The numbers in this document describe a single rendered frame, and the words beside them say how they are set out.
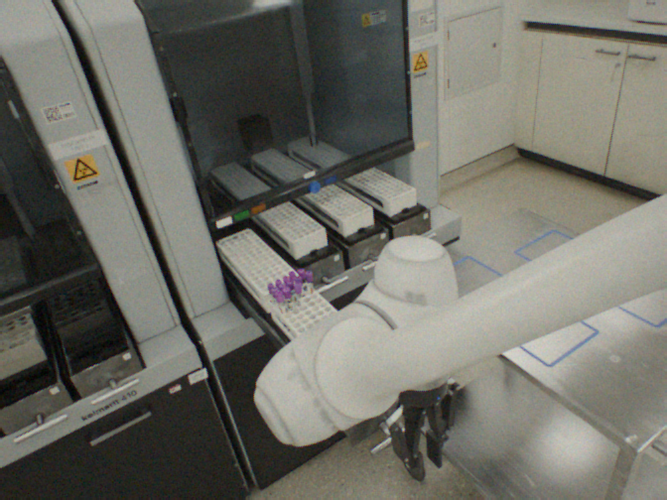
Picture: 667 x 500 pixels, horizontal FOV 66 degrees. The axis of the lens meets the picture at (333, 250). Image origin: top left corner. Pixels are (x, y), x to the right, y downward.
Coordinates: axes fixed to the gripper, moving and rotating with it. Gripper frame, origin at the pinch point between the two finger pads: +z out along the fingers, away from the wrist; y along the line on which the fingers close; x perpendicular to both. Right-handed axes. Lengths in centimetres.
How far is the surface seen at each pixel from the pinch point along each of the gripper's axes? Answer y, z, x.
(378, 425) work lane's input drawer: 0.7, 4.3, -12.4
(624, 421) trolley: -28.1, -2.2, 15.7
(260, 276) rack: 2, -7, -56
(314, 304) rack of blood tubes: -2.6, -6.8, -38.2
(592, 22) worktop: -227, -11, -132
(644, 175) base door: -229, 63, -90
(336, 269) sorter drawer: -20, 3, -58
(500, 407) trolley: -49, 51, -26
